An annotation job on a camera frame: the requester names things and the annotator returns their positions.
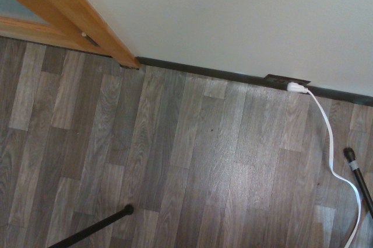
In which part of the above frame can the black baseboard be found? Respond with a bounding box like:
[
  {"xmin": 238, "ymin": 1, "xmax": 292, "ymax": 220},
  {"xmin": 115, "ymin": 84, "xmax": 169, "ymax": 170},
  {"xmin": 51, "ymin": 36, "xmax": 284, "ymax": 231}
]
[{"xmin": 136, "ymin": 56, "xmax": 373, "ymax": 105}]

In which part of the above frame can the wooden door with glass panel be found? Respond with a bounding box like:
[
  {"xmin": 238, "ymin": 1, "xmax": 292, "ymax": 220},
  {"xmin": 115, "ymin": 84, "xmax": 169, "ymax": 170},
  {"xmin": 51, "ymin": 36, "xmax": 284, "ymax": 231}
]
[{"xmin": 0, "ymin": 0, "xmax": 112, "ymax": 58}]

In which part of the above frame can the black tripod leg with tape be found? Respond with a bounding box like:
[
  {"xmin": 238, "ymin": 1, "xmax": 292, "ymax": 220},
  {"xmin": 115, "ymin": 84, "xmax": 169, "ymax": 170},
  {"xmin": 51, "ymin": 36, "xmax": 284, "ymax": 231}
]
[{"xmin": 343, "ymin": 146, "xmax": 373, "ymax": 216}]

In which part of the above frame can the black wall outlet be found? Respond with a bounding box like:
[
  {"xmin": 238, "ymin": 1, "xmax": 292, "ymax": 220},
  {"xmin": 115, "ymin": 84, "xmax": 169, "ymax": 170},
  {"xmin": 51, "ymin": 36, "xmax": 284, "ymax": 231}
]
[{"xmin": 264, "ymin": 74, "xmax": 311, "ymax": 90}]

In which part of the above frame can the wooden door frame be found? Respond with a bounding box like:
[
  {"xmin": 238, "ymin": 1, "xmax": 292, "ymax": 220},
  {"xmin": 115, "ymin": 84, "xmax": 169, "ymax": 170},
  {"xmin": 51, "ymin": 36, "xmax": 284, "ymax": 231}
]
[{"xmin": 0, "ymin": 0, "xmax": 140, "ymax": 69}]

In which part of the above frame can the white flat power cable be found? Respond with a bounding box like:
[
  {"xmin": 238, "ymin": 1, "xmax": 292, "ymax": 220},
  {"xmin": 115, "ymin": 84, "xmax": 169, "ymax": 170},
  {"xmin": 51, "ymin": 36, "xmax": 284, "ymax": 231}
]
[{"xmin": 287, "ymin": 82, "xmax": 363, "ymax": 248}]

